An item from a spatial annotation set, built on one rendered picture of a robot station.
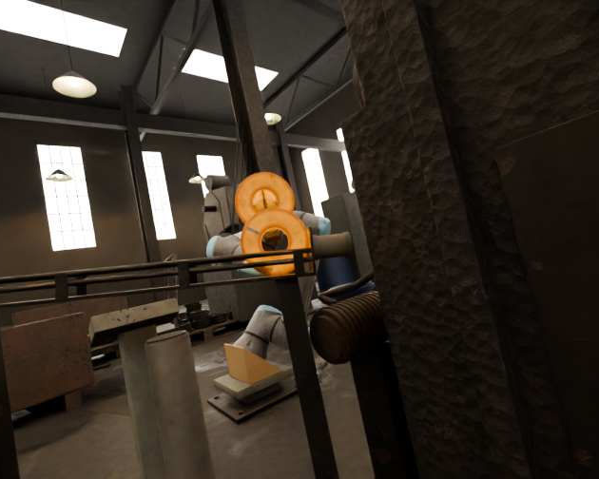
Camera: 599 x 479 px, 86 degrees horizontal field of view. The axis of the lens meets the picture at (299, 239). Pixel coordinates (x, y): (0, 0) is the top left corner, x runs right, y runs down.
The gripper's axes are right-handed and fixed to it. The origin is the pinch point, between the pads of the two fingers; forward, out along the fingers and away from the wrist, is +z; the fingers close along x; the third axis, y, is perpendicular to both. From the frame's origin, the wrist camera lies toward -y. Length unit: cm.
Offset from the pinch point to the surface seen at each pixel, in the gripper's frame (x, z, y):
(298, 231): 5.9, 7.6, -15.1
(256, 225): -3.1, 8.4, -12.0
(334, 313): 9.7, 3.8, -34.2
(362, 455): 14, -45, -74
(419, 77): 22, 44, -12
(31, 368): -164, -146, -9
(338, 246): 13.9, 6.9, -20.4
